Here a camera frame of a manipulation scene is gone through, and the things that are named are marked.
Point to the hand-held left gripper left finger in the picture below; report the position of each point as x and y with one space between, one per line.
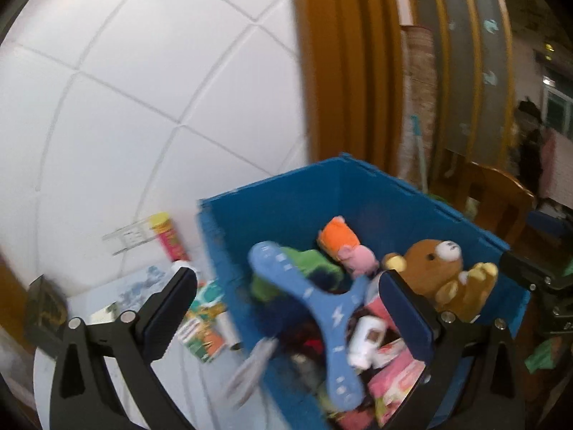
172 311

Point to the green cloth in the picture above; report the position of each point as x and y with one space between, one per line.
541 356

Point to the pink pig plush orange dress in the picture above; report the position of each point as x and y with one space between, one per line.
340 235

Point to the brown bear plush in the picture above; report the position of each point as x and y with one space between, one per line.
429 262

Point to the pink green wipes pack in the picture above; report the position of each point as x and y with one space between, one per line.
398 376

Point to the teal wipes pack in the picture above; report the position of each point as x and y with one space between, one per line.
210 298

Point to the white boxy toy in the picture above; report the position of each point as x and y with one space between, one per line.
365 345

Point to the green printed box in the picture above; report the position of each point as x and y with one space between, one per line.
206 340

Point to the rolled carpet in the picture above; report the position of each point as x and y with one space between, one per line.
421 98

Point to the blue plastic crate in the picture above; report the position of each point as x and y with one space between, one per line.
286 206

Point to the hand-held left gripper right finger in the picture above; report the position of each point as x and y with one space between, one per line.
405 318

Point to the wooden chair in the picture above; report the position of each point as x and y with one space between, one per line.
501 197

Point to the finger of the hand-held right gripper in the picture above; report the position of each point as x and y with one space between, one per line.
523 268

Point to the green plush toy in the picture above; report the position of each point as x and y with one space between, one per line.
313 262

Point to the pink hanging cloth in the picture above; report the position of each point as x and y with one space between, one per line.
555 165

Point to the blue boomerang toy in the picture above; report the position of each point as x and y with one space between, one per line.
333 318

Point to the white wall socket panel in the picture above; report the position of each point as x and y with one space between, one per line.
130 235

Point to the wooden framed patterned door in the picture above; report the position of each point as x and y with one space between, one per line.
465 76

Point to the small white toy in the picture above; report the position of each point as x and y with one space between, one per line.
181 263

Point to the black box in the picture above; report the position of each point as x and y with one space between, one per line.
44 309

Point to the pink yellow chips can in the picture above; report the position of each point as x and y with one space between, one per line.
170 237

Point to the floral blue tablecloth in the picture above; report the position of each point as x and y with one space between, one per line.
112 295

